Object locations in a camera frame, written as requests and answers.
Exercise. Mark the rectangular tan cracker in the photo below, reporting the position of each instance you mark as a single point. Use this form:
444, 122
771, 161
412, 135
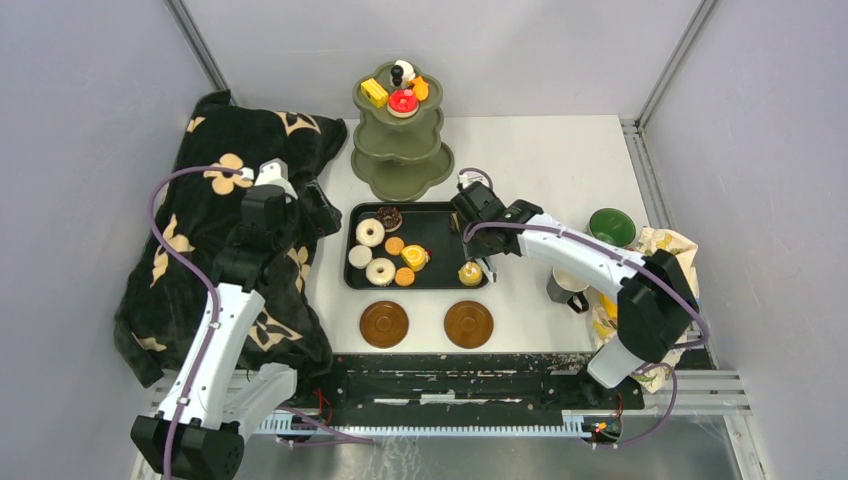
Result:
455, 222

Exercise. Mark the yellow cream cupcake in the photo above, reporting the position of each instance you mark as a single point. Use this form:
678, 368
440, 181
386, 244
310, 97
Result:
470, 274

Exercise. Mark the round tan biscuit lower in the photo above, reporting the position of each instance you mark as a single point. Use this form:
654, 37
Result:
404, 277

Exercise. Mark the yellow layered cake slice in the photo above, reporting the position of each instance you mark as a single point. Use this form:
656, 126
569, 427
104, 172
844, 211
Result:
373, 91

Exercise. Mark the white cake block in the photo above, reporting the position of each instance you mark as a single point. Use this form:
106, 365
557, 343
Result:
402, 73

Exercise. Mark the white round cake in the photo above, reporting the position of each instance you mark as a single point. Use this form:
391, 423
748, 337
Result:
360, 256

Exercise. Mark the brown wooden coaster right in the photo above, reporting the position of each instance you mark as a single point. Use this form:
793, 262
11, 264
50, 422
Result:
468, 324

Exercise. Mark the round tan biscuit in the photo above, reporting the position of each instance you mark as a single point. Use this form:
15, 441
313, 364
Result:
404, 277
394, 245

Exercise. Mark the patterned white yellow cloth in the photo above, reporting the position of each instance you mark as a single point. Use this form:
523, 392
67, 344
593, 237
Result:
642, 333

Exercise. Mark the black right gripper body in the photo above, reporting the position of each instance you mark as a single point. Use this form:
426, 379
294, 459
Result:
477, 246

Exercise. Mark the green three-tier serving stand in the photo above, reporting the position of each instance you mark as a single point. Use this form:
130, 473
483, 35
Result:
400, 159

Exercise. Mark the grey mug white inside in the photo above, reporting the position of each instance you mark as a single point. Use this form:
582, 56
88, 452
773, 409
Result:
565, 288

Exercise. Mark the steel tongs white handle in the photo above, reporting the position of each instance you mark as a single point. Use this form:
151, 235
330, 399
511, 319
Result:
488, 268

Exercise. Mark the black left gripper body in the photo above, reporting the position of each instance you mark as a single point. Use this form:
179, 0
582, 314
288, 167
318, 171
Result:
284, 233

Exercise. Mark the brown wooden coaster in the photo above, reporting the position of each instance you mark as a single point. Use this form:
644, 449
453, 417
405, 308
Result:
468, 324
384, 324

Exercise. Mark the chocolate sprinkle donut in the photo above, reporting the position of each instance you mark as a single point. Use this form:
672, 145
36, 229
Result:
390, 218

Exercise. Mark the red glazed donut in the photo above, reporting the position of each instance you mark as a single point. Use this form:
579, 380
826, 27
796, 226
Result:
403, 104

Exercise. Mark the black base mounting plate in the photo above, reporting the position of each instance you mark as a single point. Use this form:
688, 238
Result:
552, 379

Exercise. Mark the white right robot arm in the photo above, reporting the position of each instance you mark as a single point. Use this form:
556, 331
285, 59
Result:
604, 267

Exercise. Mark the brown wooden coaster left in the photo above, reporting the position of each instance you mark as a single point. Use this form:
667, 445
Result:
384, 324

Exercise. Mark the orange fish-shaped pastry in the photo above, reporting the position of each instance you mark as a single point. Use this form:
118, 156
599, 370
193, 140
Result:
420, 88

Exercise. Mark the white glazed donut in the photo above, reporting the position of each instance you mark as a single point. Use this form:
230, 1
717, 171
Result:
380, 272
370, 233

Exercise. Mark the round tan biscuit upper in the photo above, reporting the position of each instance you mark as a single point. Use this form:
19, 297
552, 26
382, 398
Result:
394, 245

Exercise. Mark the yellow swirl roll cake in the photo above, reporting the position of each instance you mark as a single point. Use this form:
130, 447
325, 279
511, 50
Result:
415, 257

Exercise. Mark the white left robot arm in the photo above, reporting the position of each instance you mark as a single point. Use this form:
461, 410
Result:
198, 432

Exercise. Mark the black rectangular tray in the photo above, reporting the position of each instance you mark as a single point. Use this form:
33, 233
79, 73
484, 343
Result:
427, 224

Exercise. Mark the black floral plush blanket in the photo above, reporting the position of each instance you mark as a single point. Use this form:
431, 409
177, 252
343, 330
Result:
160, 312

